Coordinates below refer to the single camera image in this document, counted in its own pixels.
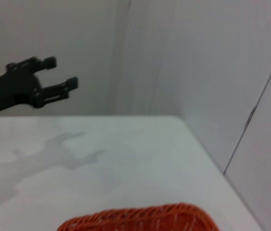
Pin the orange woven plastic basket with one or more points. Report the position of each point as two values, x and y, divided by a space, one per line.
138 219

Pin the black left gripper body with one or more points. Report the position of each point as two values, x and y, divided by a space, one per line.
10 89

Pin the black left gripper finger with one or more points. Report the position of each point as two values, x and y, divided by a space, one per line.
53 90
44 63

